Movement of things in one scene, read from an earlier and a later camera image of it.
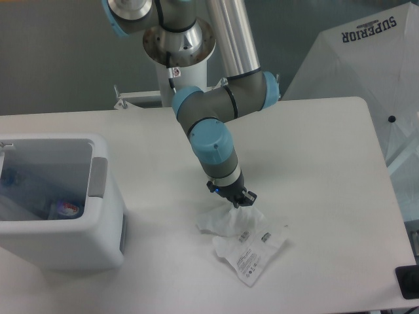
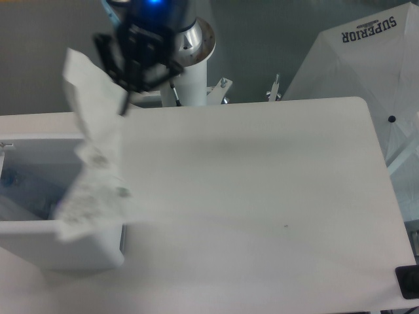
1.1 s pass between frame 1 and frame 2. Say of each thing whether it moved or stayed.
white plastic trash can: stayed
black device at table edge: stayed
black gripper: moved
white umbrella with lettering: stayed
